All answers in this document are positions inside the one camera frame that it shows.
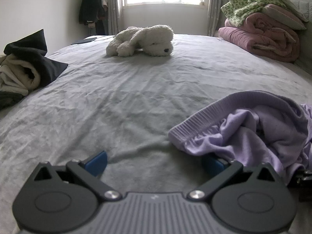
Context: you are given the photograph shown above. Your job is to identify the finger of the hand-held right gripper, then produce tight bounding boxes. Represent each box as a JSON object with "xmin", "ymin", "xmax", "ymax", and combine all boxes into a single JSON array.
[{"xmin": 296, "ymin": 169, "xmax": 312, "ymax": 201}]

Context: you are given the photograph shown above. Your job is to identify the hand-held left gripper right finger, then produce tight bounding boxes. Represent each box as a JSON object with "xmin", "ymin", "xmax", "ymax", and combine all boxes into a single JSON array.
[{"xmin": 187, "ymin": 155, "xmax": 279, "ymax": 201}]

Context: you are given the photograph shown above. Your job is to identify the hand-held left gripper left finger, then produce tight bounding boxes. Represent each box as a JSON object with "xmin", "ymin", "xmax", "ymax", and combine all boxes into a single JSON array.
[{"xmin": 34, "ymin": 151, "xmax": 123, "ymax": 201}]

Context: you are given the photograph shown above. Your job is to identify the lavender pants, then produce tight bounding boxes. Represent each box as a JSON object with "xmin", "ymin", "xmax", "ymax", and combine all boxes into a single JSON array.
[{"xmin": 168, "ymin": 91, "xmax": 312, "ymax": 187}]

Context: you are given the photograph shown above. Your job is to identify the pile of black and cream clothes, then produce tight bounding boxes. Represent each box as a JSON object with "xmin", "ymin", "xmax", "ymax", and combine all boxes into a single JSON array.
[{"xmin": 4, "ymin": 29, "xmax": 69, "ymax": 88}]

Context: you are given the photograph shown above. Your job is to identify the grey bed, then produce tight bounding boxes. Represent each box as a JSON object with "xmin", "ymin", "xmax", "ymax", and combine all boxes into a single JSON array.
[{"xmin": 0, "ymin": 33, "xmax": 312, "ymax": 234}]

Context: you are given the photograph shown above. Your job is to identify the dark grey folded garment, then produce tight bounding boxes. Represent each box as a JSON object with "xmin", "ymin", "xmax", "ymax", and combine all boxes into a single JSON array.
[{"xmin": 0, "ymin": 91, "xmax": 23, "ymax": 110}]

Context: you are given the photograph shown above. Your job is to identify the cream fleece blanket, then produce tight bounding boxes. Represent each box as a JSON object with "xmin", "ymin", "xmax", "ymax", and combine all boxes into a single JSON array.
[{"xmin": 0, "ymin": 55, "xmax": 41, "ymax": 95}]

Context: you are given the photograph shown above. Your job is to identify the dark tablet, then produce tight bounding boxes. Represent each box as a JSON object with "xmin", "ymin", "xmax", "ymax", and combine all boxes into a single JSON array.
[{"xmin": 71, "ymin": 36, "xmax": 98, "ymax": 45}]

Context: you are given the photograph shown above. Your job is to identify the white plush dog toy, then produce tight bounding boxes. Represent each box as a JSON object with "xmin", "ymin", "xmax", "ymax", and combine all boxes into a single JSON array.
[{"xmin": 106, "ymin": 25, "xmax": 174, "ymax": 57}]

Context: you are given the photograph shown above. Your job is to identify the pink folded quilt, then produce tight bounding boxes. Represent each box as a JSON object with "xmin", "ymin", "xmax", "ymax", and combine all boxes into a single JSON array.
[{"xmin": 218, "ymin": 12, "xmax": 301, "ymax": 63}]

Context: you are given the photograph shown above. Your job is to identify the grey quilted headboard cover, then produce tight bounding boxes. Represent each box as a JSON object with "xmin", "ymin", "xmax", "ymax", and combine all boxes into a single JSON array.
[{"xmin": 290, "ymin": 0, "xmax": 312, "ymax": 76}]

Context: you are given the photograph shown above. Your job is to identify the hanging dark jacket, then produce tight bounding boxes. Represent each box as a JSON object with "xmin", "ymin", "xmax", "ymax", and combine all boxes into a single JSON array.
[{"xmin": 79, "ymin": 0, "xmax": 109, "ymax": 36}]

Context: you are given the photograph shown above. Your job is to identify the green patterned blanket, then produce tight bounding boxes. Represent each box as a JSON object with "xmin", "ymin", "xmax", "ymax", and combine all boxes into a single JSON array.
[{"xmin": 221, "ymin": 0, "xmax": 288, "ymax": 27}]

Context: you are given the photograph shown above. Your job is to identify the pink grey pillow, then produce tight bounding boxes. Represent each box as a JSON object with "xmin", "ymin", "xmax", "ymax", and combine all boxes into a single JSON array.
[{"xmin": 262, "ymin": 4, "xmax": 307, "ymax": 31}]

